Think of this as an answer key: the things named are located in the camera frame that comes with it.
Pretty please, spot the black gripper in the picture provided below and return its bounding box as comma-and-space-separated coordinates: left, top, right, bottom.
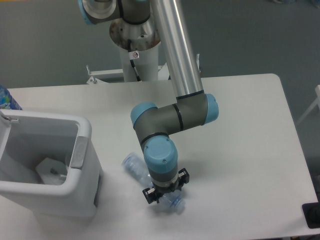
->
142, 168, 190, 204

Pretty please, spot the clear plastic water bottle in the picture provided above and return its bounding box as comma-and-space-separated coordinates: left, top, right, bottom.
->
122, 152, 186, 214

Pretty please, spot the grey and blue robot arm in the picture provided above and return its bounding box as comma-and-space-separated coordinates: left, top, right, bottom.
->
78, 0, 219, 203

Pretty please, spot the white plastic trash can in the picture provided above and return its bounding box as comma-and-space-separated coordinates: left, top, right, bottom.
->
0, 109, 104, 217

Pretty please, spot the black device at table edge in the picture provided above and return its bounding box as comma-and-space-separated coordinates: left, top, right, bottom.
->
302, 202, 320, 229

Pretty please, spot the blue labelled bottle at edge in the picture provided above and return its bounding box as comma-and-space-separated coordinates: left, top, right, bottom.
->
0, 85, 22, 110

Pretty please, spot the black cable on pedestal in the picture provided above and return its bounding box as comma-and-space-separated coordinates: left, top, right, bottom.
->
127, 38, 142, 82

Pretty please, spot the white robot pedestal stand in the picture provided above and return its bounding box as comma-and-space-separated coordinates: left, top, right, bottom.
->
86, 17, 170, 85

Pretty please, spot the white frame at right edge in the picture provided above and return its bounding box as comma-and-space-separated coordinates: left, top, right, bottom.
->
296, 85, 320, 125

